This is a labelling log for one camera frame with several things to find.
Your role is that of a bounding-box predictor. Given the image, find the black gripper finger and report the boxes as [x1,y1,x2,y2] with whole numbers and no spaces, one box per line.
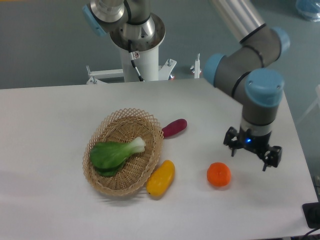
[262,145,283,172]
[223,126,240,157]

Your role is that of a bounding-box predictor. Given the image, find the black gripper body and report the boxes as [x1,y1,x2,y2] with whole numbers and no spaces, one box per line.
[236,128,271,157]

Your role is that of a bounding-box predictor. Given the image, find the orange fruit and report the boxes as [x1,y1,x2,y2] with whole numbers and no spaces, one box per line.
[206,162,231,187]

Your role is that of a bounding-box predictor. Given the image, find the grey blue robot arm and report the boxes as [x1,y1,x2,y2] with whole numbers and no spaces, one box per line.
[82,0,290,168]

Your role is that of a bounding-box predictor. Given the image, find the purple sweet potato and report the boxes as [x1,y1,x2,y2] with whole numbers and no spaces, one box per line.
[162,118,188,139]

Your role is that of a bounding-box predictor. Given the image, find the black device at table corner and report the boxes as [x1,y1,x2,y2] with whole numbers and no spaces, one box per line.
[302,202,320,229]

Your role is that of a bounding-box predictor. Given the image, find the yellow mango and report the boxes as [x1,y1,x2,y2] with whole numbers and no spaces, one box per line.
[146,160,176,198]

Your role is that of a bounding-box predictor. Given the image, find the woven wicker basket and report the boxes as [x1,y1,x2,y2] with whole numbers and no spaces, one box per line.
[82,108,164,196]

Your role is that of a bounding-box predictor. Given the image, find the green bok choy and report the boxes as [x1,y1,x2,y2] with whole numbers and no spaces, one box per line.
[89,137,146,177]

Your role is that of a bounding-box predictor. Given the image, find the blue object top right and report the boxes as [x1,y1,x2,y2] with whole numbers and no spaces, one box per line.
[295,0,320,22]

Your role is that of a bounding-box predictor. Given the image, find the white frame at right edge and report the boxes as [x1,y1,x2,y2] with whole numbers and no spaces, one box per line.
[295,84,320,125]

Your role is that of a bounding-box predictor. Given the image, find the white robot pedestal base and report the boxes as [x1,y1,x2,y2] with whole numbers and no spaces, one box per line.
[85,12,203,85]

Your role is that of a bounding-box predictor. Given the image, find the black cable on pedestal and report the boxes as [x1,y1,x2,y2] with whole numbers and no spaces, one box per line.
[127,39,145,82]

